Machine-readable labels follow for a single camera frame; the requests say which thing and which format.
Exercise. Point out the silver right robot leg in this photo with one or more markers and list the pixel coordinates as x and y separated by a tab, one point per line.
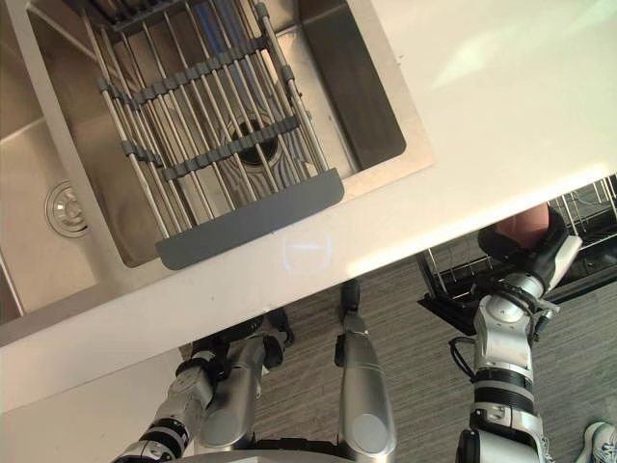
361	376

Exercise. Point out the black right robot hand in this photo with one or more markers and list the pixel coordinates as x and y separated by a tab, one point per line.
544	258

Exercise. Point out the dark open sink drain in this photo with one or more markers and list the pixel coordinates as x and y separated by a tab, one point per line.
255	144

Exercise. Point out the round steel drain strainer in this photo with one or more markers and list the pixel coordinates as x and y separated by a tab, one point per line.
67	208

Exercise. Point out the grey roll-up drying rack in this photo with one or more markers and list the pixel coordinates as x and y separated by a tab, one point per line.
202	120

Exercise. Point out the grey robot torso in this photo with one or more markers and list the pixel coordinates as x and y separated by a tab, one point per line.
260	451

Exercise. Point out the stainless steel double sink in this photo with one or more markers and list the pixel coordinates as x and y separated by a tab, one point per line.
58	144

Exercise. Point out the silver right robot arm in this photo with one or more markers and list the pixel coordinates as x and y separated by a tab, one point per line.
501	333

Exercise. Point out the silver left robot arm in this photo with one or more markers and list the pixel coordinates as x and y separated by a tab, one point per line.
185	393

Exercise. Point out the person's white shoe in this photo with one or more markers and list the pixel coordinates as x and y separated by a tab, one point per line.
602	441

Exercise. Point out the pink cup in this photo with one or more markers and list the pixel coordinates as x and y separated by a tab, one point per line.
523	226

